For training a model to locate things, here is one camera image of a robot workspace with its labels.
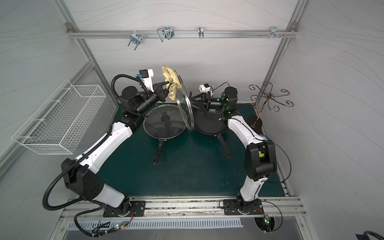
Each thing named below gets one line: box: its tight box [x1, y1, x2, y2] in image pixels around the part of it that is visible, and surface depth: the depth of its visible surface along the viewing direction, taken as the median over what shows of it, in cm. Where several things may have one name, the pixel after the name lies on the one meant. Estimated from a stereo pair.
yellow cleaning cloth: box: [162, 65, 182, 101], surface depth 63 cm
